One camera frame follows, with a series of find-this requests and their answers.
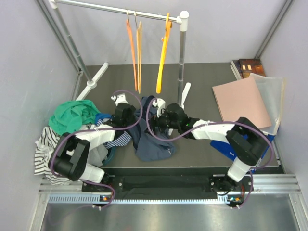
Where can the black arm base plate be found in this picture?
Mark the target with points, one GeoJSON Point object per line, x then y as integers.
{"type": "Point", "coordinates": [163, 183]}

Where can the pink folder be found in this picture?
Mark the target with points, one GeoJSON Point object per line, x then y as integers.
{"type": "Point", "coordinates": [242, 98]}

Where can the blue white striped shirt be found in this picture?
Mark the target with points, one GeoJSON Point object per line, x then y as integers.
{"type": "Point", "coordinates": [120, 140]}

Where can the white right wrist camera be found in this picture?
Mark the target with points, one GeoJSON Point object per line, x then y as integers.
{"type": "Point", "coordinates": [159, 104]}

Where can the yellow orange plastic hanger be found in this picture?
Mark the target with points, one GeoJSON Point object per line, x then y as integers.
{"type": "Point", "coordinates": [165, 39]}

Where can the grey slotted cable duct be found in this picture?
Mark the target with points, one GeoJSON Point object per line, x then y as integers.
{"type": "Point", "coordinates": [98, 199]}

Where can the black white striped shirt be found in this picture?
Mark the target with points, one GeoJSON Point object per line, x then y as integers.
{"type": "Point", "coordinates": [45, 146]}

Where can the grey white garment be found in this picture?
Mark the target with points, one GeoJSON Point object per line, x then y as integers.
{"type": "Point", "coordinates": [97, 151]}

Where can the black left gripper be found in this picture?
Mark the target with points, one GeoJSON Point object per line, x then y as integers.
{"type": "Point", "coordinates": [133, 120]}

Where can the blue laundry basin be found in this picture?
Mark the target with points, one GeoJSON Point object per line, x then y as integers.
{"type": "Point", "coordinates": [109, 156]}

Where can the blue clipboard folder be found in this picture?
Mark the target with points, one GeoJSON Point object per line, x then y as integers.
{"type": "Point", "coordinates": [221, 148]}

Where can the tan yellow velvet hanger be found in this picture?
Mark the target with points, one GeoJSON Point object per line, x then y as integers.
{"type": "Point", "coordinates": [139, 52]}

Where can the orange velvet hanger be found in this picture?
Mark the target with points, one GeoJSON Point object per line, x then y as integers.
{"type": "Point", "coordinates": [132, 50]}

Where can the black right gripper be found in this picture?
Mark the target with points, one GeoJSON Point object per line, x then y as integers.
{"type": "Point", "coordinates": [158, 121]}

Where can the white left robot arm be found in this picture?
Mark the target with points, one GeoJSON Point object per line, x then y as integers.
{"type": "Point", "coordinates": [70, 157]}

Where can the brown book stack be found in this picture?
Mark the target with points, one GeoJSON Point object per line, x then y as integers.
{"type": "Point", "coordinates": [242, 68]}

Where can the silver white clothes rack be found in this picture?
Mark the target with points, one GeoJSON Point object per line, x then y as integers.
{"type": "Point", "coordinates": [181, 20]}

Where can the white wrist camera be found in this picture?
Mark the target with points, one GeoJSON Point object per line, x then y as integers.
{"type": "Point", "coordinates": [121, 98]}
{"type": "Point", "coordinates": [159, 104]}

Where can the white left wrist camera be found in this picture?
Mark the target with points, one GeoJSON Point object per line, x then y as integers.
{"type": "Point", "coordinates": [121, 98]}

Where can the navy blue tank top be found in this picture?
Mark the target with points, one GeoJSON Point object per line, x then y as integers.
{"type": "Point", "coordinates": [147, 147]}

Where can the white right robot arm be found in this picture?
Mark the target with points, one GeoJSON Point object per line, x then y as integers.
{"type": "Point", "coordinates": [198, 129]}

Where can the translucent plastic folder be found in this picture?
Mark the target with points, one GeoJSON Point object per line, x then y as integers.
{"type": "Point", "coordinates": [272, 92]}

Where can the green garment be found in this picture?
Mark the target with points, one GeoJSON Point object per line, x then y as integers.
{"type": "Point", "coordinates": [71, 115]}

